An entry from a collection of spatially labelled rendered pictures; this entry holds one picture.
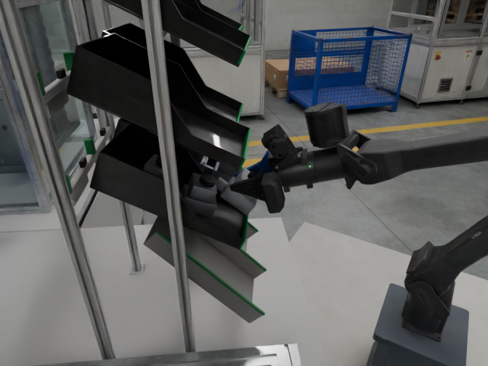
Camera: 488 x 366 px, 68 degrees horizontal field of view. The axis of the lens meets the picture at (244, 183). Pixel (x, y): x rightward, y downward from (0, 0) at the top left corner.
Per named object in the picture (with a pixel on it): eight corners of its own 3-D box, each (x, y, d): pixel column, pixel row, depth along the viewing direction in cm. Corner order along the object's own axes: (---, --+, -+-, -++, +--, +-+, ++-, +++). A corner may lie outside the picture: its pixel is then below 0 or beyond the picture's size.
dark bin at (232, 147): (245, 139, 69) (263, 104, 65) (239, 171, 57) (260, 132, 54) (102, 72, 65) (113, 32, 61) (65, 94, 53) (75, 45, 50)
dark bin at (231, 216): (245, 209, 77) (261, 182, 73) (240, 250, 65) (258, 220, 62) (118, 154, 73) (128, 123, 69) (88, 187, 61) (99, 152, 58)
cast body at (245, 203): (250, 205, 73) (271, 181, 70) (246, 216, 69) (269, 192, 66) (216, 179, 72) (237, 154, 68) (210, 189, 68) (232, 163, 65)
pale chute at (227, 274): (253, 278, 87) (266, 269, 85) (249, 324, 76) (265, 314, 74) (162, 205, 78) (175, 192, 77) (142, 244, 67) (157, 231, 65)
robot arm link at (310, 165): (318, 162, 74) (312, 133, 71) (319, 208, 57) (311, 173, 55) (279, 169, 76) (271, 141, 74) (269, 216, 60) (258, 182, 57)
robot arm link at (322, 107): (389, 162, 62) (379, 93, 58) (376, 182, 56) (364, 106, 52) (326, 165, 69) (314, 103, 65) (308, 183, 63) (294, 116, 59)
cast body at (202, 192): (210, 203, 72) (224, 176, 69) (211, 218, 69) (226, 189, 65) (168, 192, 69) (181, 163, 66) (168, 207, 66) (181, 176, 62)
